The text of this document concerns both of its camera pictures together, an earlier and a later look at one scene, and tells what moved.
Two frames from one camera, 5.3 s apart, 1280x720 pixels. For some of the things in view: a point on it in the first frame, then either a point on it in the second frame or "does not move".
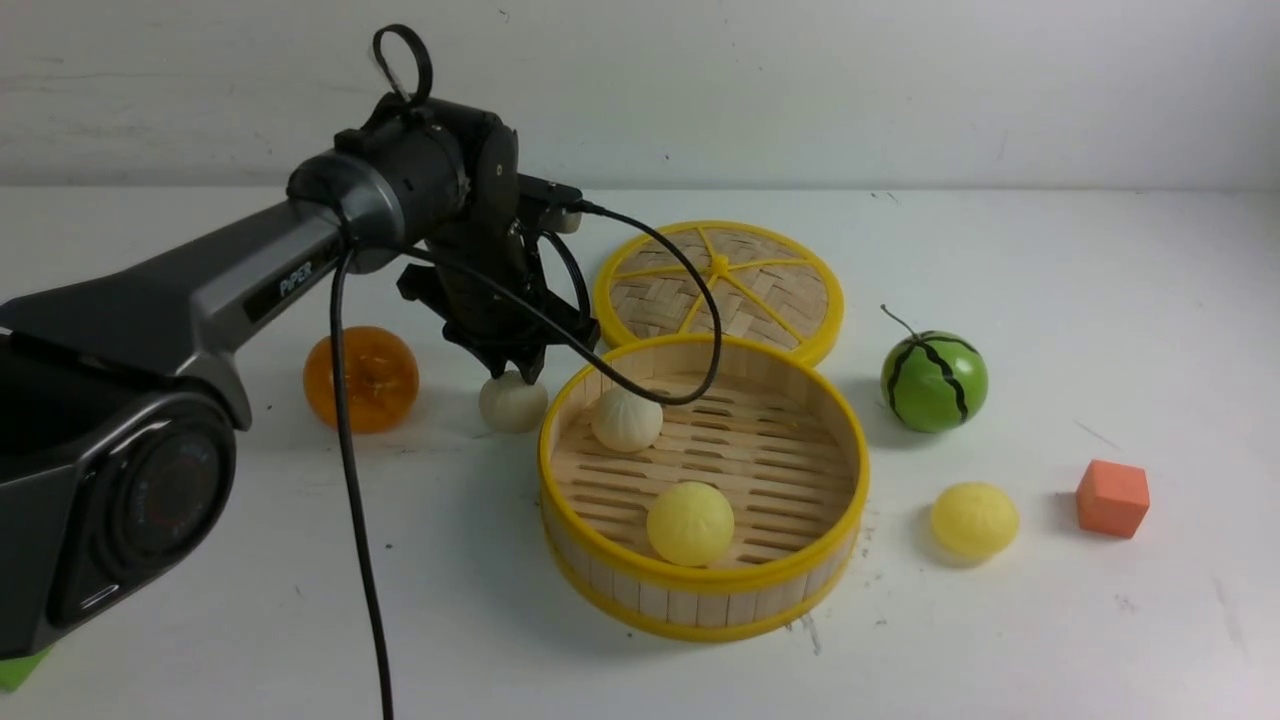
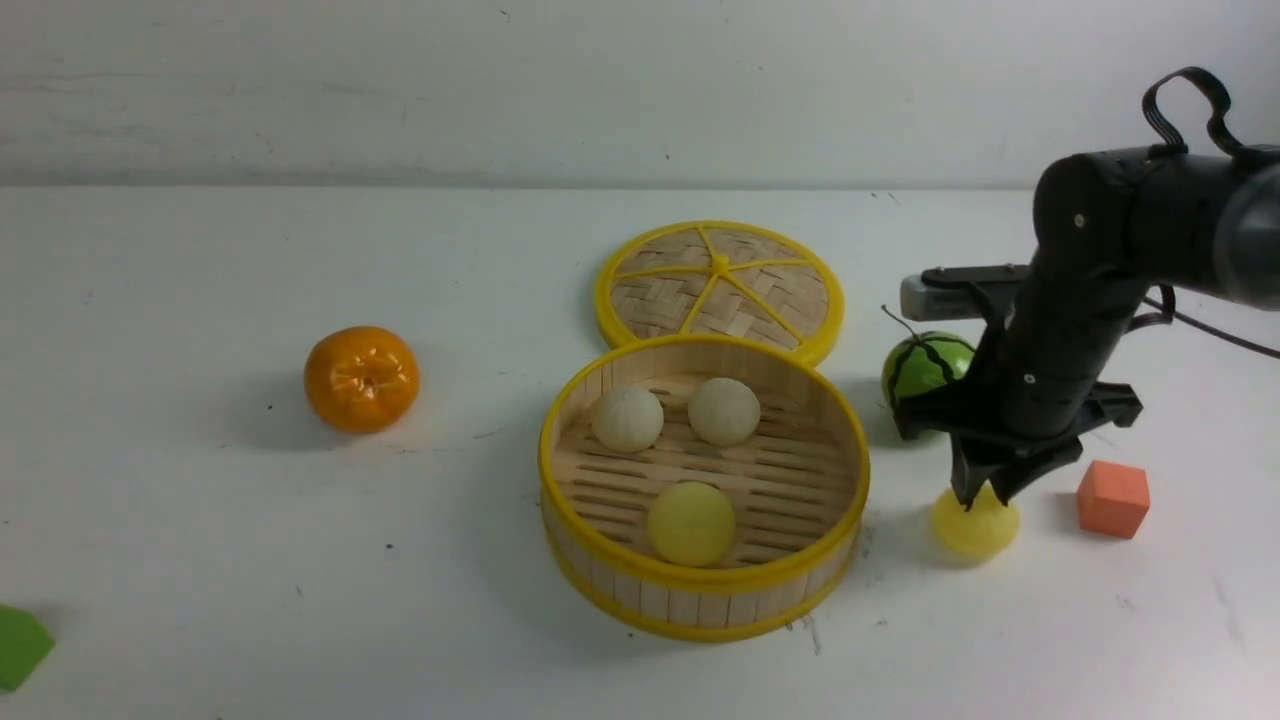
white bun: (626, 421) does not move
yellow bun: (690, 524) does not move
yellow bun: (974, 518) does not move
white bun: (509, 404) to (724, 411)
